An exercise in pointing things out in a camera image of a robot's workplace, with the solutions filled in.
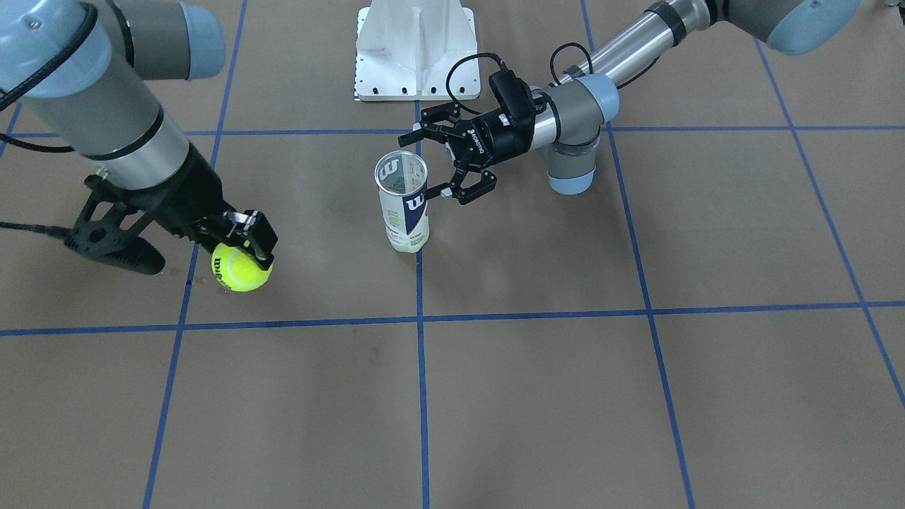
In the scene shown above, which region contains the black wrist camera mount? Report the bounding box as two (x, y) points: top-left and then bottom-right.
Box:
(64, 175), (165, 275)

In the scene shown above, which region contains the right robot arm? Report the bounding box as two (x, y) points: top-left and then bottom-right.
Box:
(2, 1), (277, 274)

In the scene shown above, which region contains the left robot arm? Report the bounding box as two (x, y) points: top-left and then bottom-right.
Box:
(399, 1), (860, 205)

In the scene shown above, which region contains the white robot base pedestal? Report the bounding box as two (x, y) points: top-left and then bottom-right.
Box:
(354, 1), (481, 101)

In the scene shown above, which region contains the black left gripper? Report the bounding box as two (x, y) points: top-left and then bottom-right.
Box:
(398, 103), (538, 206)

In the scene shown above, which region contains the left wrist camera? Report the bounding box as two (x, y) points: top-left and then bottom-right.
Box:
(489, 70), (537, 131)

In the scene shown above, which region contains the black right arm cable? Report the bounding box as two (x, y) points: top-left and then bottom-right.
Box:
(0, 0), (100, 238)

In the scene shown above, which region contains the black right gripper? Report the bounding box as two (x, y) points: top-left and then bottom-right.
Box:
(134, 145), (278, 271)

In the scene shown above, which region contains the white tennis ball can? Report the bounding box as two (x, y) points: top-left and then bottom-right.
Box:
(374, 151), (430, 252)

